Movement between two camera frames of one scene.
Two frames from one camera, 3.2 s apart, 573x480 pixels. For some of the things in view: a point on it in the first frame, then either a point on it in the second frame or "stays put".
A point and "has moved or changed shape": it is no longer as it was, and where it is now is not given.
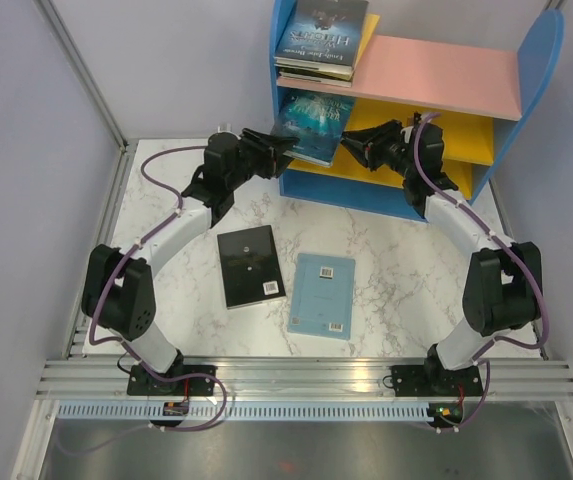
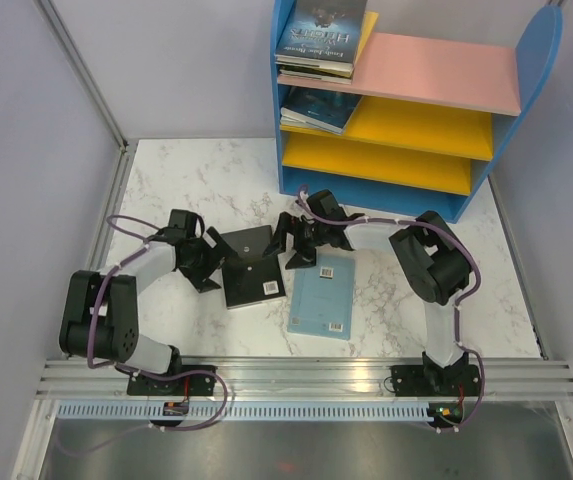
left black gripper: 274,162 -> 220,253
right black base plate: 435,381 stays put
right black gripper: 366,143 -> 286,223
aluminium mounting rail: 306,378 stays put
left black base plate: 142,382 stays put
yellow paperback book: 369,29 stays put
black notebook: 250,266 stays put
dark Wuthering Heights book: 322,35 stays put
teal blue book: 317,119 has moved or changed shape
